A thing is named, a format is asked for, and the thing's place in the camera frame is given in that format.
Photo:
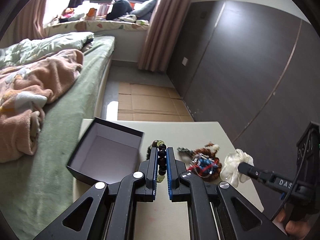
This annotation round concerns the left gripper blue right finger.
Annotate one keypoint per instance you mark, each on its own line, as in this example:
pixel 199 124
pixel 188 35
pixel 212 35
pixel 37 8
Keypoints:
pixel 177 191

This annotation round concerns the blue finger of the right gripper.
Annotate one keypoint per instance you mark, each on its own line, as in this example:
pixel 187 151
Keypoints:
pixel 262 176

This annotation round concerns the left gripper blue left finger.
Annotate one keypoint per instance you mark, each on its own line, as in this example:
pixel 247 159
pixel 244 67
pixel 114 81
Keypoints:
pixel 147 192

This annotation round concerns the white cloth pouch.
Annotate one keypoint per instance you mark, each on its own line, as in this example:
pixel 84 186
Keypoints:
pixel 230 173

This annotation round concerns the black jewelry box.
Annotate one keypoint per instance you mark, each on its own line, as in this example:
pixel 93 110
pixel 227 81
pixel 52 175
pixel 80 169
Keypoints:
pixel 106 152

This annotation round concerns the person's right hand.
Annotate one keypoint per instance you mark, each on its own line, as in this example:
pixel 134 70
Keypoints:
pixel 296 229

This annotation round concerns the flattened cardboard sheets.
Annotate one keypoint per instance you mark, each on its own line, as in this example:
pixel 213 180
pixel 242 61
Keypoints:
pixel 138 102

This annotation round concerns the green bed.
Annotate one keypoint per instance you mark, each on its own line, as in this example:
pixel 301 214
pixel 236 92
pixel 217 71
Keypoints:
pixel 36 189

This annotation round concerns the right pink curtain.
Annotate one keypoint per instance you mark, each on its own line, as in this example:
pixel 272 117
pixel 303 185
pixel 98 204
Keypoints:
pixel 162 35

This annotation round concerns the pink curtain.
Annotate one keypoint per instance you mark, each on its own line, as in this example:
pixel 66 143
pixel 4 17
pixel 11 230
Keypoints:
pixel 29 22
pixel 162 35

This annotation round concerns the pink fleece blanket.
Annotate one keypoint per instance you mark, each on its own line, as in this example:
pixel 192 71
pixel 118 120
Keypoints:
pixel 25 90

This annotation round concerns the grey pillow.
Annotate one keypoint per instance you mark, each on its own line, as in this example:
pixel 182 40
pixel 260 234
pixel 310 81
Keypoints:
pixel 145 12

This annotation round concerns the floral window seat cushion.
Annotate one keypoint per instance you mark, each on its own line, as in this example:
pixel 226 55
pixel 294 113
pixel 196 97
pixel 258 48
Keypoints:
pixel 92 26

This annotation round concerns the black bag on sill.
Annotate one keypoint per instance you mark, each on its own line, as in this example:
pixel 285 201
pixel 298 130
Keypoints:
pixel 120 8

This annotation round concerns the light green floral duvet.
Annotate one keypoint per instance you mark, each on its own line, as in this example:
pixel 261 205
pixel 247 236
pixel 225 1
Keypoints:
pixel 29 51

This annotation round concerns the colourful plush toy on sill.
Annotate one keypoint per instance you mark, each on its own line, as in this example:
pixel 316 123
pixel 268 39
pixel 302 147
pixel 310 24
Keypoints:
pixel 66 14

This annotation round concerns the left pink curtain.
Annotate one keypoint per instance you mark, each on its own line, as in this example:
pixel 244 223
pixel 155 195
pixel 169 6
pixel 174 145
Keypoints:
pixel 29 22

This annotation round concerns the white wall socket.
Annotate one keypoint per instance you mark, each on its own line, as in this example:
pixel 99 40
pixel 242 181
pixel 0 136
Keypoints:
pixel 184 61

